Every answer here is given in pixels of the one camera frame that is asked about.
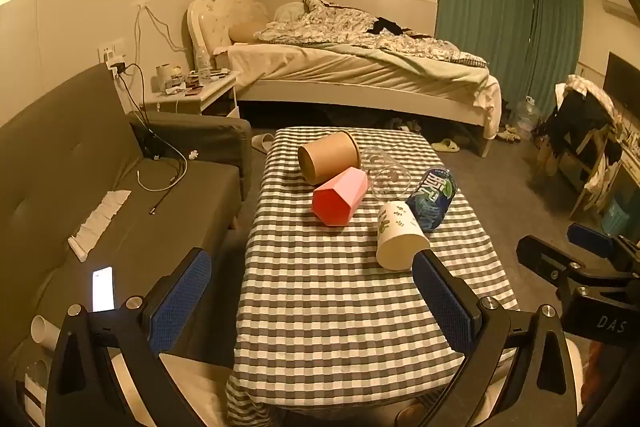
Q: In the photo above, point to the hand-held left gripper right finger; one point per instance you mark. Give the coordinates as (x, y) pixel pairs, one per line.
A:
(442, 302)

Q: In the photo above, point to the clear plastic cup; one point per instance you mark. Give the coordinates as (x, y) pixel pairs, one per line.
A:
(382, 177)

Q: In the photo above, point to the grey slipper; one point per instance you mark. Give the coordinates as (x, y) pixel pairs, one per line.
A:
(262, 143)

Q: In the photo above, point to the white wall socket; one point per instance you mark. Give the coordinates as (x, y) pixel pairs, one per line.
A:
(111, 49)

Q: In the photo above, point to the teal storage box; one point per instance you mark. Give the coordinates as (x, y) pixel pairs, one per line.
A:
(615, 214)

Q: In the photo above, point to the white jar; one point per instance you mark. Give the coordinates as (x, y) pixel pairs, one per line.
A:
(163, 77)

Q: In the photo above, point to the clear water bottle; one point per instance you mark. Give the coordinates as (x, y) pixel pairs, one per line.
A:
(202, 63)

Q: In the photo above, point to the wide green curtain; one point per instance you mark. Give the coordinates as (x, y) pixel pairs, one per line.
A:
(480, 2)

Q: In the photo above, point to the narrow green curtain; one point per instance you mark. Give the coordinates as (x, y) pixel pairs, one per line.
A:
(557, 27)

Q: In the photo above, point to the lit smartphone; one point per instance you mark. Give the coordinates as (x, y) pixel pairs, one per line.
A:
(102, 289)

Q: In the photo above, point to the grey sofa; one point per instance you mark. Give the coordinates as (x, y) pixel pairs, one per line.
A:
(75, 167)

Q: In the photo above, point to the white ruffled pillow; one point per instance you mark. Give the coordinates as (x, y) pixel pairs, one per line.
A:
(240, 14)

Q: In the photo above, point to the wooden chair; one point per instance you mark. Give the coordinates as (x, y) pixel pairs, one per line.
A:
(590, 187)

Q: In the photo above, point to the blue drink can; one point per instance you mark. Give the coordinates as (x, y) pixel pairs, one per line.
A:
(432, 202)

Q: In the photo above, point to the white nightstand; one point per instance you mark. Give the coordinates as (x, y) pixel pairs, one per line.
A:
(215, 94)

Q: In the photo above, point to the white paper cup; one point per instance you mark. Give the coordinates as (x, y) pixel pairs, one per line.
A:
(45, 332)

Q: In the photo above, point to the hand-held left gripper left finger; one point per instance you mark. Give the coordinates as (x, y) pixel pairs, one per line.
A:
(182, 302)

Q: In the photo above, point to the brown paper cup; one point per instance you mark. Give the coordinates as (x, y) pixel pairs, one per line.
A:
(327, 157)

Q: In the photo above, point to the white bed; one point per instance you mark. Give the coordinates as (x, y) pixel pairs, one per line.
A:
(350, 79)

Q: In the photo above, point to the black wall charger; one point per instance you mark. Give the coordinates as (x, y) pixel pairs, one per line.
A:
(117, 69)

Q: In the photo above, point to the white folded cloth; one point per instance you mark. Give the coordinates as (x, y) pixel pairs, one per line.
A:
(97, 222)

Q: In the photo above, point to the white printed cup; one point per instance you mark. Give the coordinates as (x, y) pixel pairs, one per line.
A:
(397, 237)

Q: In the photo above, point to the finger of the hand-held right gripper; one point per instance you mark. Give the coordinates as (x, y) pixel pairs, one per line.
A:
(545, 259)
(590, 239)

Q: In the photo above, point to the pink faceted cup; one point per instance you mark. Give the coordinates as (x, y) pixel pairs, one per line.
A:
(340, 197)

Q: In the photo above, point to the dark jacket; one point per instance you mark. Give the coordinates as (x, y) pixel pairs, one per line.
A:
(580, 122)

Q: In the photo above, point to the black garment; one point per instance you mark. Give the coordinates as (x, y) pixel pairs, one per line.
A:
(385, 26)

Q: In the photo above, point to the white air conditioner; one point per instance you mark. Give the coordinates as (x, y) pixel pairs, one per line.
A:
(620, 4)

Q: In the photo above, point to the clear plastic water jug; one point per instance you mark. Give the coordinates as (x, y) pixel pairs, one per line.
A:
(527, 114)

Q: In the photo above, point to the floral duvet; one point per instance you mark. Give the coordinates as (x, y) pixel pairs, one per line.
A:
(345, 29)

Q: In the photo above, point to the checkered cloth covered table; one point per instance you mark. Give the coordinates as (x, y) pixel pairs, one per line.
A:
(325, 307)

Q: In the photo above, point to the yellow slipper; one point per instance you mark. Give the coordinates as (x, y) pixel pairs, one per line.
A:
(446, 145)

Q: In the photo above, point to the black television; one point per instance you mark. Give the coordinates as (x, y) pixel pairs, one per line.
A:
(622, 77)

